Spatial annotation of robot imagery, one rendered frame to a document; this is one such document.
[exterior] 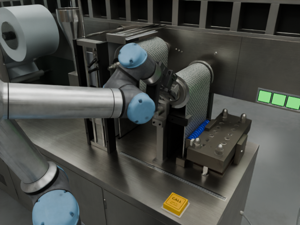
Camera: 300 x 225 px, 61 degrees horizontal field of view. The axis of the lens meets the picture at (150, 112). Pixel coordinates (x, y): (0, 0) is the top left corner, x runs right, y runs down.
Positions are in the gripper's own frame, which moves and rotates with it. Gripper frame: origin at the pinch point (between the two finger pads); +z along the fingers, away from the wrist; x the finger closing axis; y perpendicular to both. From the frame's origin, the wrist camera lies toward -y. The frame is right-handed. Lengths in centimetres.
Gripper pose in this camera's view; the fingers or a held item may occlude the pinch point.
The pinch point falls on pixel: (171, 99)
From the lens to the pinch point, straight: 101.9
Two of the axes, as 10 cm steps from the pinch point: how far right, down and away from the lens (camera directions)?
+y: 3.6, -9.3, 1.1
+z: 4.4, 2.7, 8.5
